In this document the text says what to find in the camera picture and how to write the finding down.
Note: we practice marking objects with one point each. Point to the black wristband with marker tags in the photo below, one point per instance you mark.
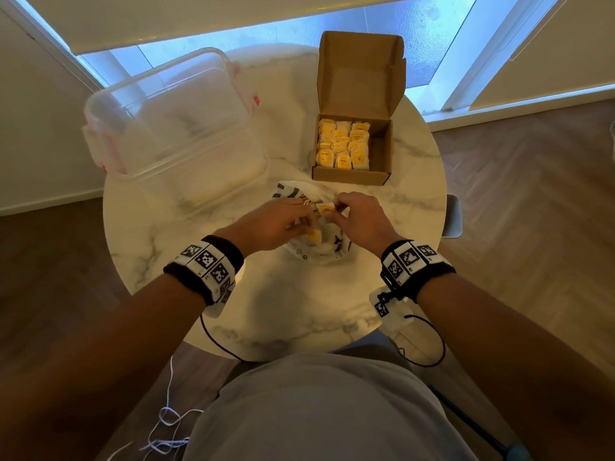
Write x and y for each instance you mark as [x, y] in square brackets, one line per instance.
[414, 266]
[206, 266]

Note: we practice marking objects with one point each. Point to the person's left hand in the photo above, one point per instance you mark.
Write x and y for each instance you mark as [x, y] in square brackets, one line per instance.
[262, 228]

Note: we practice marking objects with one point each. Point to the grey chair seat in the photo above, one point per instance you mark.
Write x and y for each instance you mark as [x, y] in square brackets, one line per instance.
[452, 216]

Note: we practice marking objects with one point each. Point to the grey shirt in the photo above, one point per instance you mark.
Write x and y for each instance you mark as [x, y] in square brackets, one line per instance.
[322, 412]

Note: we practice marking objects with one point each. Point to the white printed plastic bag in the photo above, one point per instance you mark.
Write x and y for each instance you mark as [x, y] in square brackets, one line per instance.
[319, 247]

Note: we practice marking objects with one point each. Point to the person's right fingers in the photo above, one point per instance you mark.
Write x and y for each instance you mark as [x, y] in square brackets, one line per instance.
[342, 208]

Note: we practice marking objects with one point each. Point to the white window frame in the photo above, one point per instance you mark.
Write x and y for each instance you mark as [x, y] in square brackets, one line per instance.
[485, 47]

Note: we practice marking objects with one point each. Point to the yellow sachet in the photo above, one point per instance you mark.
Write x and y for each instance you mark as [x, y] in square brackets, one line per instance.
[325, 207]
[314, 236]

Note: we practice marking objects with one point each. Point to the brown cardboard box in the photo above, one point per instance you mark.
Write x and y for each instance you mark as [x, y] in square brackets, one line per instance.
[360, 76]

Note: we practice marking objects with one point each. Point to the window glass pane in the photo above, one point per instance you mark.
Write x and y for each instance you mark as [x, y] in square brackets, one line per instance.
[403, 28]

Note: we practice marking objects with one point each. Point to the white wrist camera unit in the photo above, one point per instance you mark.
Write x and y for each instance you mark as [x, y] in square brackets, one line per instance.
[390, 314]
[220, 302]

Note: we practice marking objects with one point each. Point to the person's right forearm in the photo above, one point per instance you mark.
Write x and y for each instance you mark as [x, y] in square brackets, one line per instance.
[519, 369]

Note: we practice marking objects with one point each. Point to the rows of yellow packets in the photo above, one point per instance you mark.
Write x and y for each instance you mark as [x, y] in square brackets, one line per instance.
[343, 146]

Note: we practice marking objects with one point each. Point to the person's left forearm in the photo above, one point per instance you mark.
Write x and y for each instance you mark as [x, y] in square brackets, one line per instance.
[105, 369]

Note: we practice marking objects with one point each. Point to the clear plastic storage container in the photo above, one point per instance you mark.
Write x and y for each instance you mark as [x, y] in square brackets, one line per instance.
[173, 129]

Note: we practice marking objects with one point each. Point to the person's left fingers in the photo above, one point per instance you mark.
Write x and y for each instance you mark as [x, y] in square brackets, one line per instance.
[302, 211]

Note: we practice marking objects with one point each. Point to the person's right hand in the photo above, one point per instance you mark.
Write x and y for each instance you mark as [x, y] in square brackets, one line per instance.
[367, 220]

